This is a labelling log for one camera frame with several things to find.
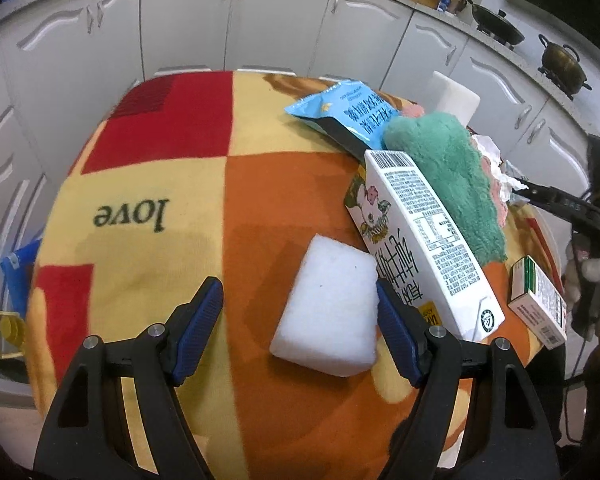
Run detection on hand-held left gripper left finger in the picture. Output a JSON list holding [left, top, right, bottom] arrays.
[[34, 276, 225, 480]]

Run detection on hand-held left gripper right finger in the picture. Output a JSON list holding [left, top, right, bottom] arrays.
[[375, 277, 563, 480]]

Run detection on white foam sponge block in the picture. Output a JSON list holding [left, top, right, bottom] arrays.
[[269, 233, 381, 378]]

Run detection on white tissue paper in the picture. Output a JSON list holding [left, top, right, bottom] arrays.
[[470, 132, 531, 206]]

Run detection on small white green box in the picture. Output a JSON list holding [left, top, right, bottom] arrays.
[[507, 255, 568, 351]]

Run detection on green plush cloth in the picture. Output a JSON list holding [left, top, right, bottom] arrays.
[[382, 112, 508, 265]]

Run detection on white milk carton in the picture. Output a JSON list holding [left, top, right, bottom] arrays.
[[344, 149, 506, 343]]

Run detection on brass pot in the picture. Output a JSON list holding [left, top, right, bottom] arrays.
[[537, 34, 593, 101]]

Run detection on printed orange red blanket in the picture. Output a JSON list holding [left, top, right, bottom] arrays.
[[27, 70, 566, 480]]

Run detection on black wok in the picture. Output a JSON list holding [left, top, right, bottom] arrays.
[[467, 2, 526, 51]]

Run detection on blue plastic packet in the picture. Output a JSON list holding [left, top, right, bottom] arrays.
[[0, 240, 43, 318]]

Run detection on blue snack packet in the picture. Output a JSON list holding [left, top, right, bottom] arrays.
[[284, 81, 403, 158]]

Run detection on white kitchen cabinets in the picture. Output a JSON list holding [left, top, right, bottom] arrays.
[[0, 0, 596, 391]]

